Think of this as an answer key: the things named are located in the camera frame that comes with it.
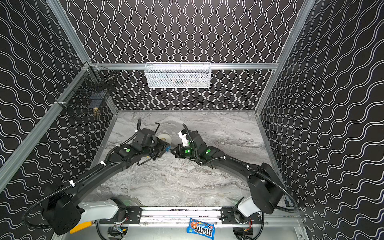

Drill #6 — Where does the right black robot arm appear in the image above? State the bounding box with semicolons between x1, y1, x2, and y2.
171;130;299;217

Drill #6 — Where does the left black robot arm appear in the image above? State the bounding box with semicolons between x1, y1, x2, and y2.
22;121;171;235

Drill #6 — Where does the white tape roll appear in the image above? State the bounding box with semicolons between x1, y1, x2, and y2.
157;134;172;144

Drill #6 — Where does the brass item in black basket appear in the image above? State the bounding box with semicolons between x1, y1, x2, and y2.
93;107;100;118

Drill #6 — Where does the white mesh basket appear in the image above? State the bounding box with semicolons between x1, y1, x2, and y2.
145;62;212;89

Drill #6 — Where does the M&M's candy bag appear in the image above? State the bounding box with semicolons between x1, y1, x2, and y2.
186;218;216;240

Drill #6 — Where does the yellow block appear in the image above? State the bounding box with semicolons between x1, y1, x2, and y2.
70;221;93;234

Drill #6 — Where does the black wire basket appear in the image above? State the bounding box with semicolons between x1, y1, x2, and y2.
59;66;118;122

